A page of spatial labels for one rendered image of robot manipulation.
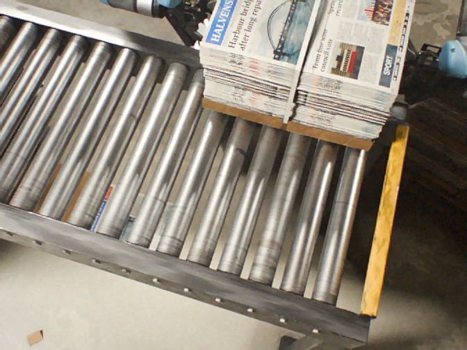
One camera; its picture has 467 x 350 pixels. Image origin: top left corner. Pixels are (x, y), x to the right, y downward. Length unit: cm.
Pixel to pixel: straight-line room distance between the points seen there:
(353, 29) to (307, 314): 54
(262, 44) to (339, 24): 16
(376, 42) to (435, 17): 164
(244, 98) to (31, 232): 51
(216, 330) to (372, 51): 113
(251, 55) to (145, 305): 111
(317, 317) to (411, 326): 94
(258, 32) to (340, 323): 56
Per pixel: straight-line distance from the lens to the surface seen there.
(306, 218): 99
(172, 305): 175
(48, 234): 102
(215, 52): 90
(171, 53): 119
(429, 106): 159
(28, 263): 190
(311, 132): 105
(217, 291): 94
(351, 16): 98
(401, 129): 112
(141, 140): 107
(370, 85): 89
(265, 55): 89
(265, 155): 104
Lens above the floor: 172
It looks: 65 degrees down
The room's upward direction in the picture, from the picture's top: 4 degrees clockwise
